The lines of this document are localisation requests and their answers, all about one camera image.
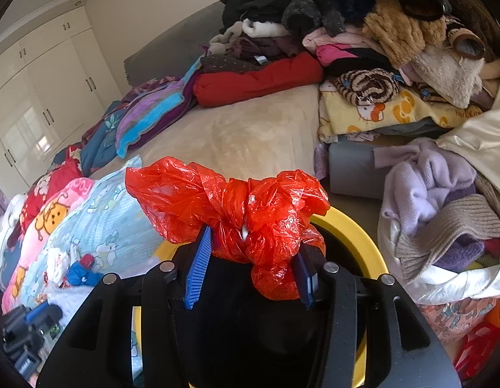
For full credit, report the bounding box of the red plastic bag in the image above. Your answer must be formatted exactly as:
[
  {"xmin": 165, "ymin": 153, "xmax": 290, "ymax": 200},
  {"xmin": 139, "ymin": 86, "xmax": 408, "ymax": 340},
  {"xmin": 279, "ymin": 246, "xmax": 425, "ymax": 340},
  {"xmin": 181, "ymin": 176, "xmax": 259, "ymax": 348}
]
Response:
[{"xmin": 125, "ymin": 157, "xmax": 330, "ymax": 300}]

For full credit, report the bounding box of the blue plastic scrap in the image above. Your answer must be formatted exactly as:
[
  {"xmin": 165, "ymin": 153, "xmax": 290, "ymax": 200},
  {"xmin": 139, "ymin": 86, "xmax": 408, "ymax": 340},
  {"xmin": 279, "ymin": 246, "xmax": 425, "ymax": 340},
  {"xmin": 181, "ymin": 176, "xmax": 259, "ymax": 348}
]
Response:
[{"xmin": 66, "ymin": 262, "xmax": 103, "ymax": 287}]

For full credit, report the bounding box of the red shiny small wrapper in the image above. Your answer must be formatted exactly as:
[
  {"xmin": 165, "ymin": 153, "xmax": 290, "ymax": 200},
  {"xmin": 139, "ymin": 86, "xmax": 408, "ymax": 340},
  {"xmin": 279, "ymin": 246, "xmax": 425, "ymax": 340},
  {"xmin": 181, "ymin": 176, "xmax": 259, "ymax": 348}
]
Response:
[{"xmin": 79, "ymin": 253, "xmax": 95, "ymax": 270}]

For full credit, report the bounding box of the yellow rimmed black trash bin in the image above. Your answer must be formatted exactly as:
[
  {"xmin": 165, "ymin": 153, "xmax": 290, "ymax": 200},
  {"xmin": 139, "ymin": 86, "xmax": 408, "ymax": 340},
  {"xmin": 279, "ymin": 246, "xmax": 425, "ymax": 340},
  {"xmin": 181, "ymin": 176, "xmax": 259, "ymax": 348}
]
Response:
[{"xmin": 133, "ymin": 207, "xmax": 388, "ymax": 387}]

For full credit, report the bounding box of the light blue Hello Kitty quilt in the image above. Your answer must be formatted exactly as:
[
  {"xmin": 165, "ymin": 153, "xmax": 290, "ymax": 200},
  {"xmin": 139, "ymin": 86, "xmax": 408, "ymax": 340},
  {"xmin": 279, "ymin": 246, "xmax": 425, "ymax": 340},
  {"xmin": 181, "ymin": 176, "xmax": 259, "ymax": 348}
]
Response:
[{"xmin": 20, "ymin": 155, "xmax": 163, "ymax": 307}]

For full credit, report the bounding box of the pink cartoon bear blanket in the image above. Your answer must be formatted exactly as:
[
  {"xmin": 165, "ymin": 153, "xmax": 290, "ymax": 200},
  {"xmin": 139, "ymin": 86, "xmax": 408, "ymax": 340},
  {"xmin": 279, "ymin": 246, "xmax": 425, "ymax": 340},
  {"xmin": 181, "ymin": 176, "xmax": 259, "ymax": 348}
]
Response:
[{"xmin": 1, "ymin": 177, "xmax": 95, "ymax": 314}]

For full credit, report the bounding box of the beige bed sheet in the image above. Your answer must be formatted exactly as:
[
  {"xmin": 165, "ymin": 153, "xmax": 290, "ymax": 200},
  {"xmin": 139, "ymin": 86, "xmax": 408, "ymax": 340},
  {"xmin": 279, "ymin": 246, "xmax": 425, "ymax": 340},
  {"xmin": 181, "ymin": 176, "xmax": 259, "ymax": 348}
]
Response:
[{"xmin": 89, "ymin": 83, "xmax": 322, "ymax": 182}]

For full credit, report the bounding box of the blue floral blanket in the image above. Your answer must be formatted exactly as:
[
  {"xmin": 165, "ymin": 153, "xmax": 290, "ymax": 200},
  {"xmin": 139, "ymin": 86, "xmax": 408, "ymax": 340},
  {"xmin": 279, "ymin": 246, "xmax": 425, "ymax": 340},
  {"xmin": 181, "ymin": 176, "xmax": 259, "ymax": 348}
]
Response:
[{"xmin": 51, "ymin": 100, "xmax": 132, "ymax": 178}]

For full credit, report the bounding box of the lavender fleece garment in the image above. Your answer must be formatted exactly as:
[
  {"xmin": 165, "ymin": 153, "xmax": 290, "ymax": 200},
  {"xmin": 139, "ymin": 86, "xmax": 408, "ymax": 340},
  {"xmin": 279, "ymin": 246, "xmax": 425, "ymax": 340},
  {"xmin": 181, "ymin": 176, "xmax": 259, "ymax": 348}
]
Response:
[{"xmin": 374, "ymin": 137, "xmax": 476, "ymax": 236}]

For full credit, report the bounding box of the striped purple blue pillow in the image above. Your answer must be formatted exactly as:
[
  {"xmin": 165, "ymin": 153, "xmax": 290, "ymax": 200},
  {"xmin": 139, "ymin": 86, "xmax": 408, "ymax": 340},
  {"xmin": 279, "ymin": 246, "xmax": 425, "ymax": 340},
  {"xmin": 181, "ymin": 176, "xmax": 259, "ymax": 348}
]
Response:
[{"xmin": 116, "ymin": 56, "xmax": 202, "ymax": 158}]

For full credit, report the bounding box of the red floral blanket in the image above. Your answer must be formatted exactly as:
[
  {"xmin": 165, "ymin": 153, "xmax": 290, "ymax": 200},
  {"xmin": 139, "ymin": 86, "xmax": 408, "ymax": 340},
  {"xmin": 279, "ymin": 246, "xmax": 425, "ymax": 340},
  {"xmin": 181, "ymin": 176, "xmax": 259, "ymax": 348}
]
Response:
[{"xmin": 19, "ymin": 144, "xmax": 82, "ymax": 235}]

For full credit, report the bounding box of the yellow Hello Kitty blanket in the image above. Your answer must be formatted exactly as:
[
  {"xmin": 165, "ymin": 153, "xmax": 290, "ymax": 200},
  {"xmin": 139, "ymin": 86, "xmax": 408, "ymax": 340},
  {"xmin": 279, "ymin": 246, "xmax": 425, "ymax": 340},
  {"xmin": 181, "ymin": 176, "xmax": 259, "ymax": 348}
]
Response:
[{"xmin": 319, "ymin": 81, "xmax": 482, "ymax": 143}]

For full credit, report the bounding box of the beige knit sweater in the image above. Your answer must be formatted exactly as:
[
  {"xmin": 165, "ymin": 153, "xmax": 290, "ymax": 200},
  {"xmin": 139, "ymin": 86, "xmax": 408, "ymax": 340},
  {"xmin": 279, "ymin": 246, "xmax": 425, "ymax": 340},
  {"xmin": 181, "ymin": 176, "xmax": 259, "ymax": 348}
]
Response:
[{"xmin": 395, "ymin": 194, "xmax": 500, "ymax": 283}]

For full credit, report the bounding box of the red pillow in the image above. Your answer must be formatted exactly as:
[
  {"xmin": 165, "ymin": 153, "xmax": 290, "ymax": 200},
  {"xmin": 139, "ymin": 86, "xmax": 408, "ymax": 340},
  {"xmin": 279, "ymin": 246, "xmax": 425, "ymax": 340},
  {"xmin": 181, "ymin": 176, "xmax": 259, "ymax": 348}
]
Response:
[{"xmin": 193, "ymin": 53, "xmax": 324, "ymax": 108}]

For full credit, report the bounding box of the grey bed headboard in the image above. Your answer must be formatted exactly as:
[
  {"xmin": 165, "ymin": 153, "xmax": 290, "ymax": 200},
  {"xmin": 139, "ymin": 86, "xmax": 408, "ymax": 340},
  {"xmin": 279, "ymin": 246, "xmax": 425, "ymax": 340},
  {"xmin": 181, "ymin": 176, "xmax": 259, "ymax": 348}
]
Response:
[{"xmin": 124, "ymin": 2, "xmax": 224, "ymax": 87}]

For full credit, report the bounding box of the cream curtain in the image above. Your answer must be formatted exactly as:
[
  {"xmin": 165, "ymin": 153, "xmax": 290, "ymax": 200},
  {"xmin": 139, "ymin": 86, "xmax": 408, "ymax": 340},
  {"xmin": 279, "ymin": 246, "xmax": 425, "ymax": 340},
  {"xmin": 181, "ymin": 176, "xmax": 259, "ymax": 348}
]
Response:
[{"xmin": 436, "ymin": 87, "xmax": 500, "ymax": 193}]

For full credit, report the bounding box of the white wardrobe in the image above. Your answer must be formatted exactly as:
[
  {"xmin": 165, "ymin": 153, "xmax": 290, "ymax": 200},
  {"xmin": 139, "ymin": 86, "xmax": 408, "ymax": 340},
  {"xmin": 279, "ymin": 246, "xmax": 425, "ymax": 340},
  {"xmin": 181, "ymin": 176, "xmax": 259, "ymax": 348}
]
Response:
[{"xmin": 0, "ymin": 8, "xmax": 120, "ymax": 198}]

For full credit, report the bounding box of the pile of dark clothes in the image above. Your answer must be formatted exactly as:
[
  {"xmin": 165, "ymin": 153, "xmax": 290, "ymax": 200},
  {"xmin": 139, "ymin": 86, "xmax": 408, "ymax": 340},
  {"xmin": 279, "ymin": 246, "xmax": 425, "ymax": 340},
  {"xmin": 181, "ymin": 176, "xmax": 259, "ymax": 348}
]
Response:
[{"xmin": 219, "ymin": 0, "xmax": 500, "ymax": 66}]

